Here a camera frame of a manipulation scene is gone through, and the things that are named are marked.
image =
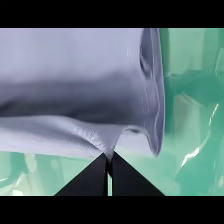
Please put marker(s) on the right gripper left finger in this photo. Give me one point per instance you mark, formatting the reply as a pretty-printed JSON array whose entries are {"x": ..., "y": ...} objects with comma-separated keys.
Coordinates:
[{"x": 90, "y": 181}]

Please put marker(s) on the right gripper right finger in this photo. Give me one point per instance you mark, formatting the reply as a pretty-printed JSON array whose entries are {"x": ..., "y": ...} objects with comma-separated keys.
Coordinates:
[{"x": 130, "y": 181}]

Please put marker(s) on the purple T-shirt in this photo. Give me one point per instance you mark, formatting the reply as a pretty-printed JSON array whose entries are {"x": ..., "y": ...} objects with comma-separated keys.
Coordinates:
[{"x": 73, "y": 83}]

